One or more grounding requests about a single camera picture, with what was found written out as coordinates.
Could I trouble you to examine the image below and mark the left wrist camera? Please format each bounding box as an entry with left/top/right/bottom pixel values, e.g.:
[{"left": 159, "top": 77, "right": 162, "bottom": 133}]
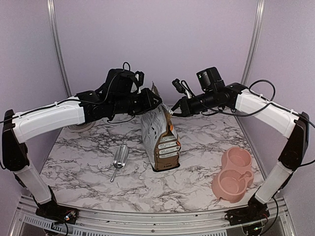
[{"left": 131, "top": 71, "right": 144, "bottom": 94}]

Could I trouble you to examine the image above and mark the left aluminium frame post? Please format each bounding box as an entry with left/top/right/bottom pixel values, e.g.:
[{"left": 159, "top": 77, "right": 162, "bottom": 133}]
[{"left": 47, "top": 0, "right": 72, "bottom": 97}]

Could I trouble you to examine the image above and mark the right aluminium frame post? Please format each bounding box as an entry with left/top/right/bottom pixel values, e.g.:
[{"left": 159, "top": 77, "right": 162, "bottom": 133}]
[{"left": 241, "top": 0, "right": 265, "bottom": 85}]

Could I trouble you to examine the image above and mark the brown white dog food bag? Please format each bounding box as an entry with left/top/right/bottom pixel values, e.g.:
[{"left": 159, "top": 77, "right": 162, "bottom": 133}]
[{"left": 140, "top": 81, "right": 182, "bottom": 172}]

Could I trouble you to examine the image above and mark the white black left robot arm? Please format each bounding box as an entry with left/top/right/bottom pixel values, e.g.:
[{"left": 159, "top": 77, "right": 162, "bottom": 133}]
[{"left": 1, "top": 68, "right": 162, "bottom": 224}]

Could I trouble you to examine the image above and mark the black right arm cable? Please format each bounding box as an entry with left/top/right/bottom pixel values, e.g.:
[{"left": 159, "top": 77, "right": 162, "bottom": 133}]
[{"left": 200, "top": 79, "right": 276, "bottom": 116}]

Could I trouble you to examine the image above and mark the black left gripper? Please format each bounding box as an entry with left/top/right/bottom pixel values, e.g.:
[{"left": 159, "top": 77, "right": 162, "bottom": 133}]
[{"left": 112, "top": 87, "right": 162, "bottom": 116}]

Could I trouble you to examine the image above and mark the beige ceramic plate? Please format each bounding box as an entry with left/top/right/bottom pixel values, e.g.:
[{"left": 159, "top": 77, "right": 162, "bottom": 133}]
[{"left": 67, "top": 122, "right": 95, "bottom": 133}]

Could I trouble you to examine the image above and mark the pink double pet bowl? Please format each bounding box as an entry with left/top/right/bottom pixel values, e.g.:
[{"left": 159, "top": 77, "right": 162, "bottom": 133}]
[{"left": 211, "top": 147, "right": 254, "bottom": 203}]

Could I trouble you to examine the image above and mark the front aluminium frame rail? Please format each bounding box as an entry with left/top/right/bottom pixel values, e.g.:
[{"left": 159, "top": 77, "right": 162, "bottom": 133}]
[{"left": 7, "top": 205, "right": 298, "bottom": 236}]

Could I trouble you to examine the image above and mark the silver metal scoop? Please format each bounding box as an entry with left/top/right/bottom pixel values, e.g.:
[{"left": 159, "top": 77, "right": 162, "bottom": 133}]
[{"left": 110, "top": 145, "right": 129, "bottom": 182}]

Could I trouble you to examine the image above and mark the aluminium frame post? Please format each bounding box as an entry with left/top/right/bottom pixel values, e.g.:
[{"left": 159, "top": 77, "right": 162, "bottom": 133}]
[
  {"left": 47, "top": 0, "right": 72, "bottom": 97},
  {"left": 241, "top": 0, "right": 265, "bottom": 85}
]

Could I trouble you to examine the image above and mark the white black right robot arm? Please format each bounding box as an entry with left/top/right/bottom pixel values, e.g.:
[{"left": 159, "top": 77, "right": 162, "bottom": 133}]
[{"left": 172, "top": 67, "right": 312, "bottom": 225}]

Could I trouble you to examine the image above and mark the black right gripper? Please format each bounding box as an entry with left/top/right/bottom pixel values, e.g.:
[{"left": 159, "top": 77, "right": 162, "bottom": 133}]
[{"left": 169, "top": 89, "right": 218, "bottom": 117}]

